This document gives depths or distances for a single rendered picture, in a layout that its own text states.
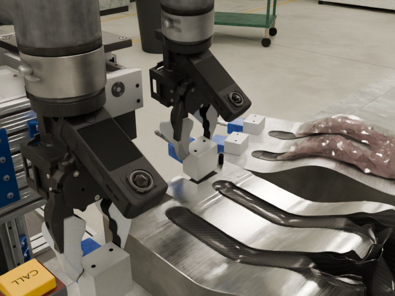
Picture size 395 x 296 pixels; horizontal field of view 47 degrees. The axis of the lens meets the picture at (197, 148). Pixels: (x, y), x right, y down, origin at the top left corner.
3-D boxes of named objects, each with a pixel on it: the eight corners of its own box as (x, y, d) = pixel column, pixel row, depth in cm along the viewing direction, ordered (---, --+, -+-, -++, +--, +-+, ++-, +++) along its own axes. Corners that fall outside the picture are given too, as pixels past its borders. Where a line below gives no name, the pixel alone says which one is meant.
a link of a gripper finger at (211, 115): (198, 123, 85) (189, 85, 78) (222, 136, 81) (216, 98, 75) (186, 133, 83) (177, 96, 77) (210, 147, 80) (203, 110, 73)
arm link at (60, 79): (120, 45, 42) (39, 64, 37) (123, 92, 44) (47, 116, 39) (74, 32, 47) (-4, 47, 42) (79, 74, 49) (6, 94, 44)
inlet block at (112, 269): (37, 259, 59) (30, 225, 57) (71, 241, 62) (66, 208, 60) (98, 313, 51) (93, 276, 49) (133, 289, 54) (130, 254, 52)
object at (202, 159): (146, 148, 85) (144, 125, 82) (166, 137, 88) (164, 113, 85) (197, 181, 78) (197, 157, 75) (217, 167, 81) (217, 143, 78)
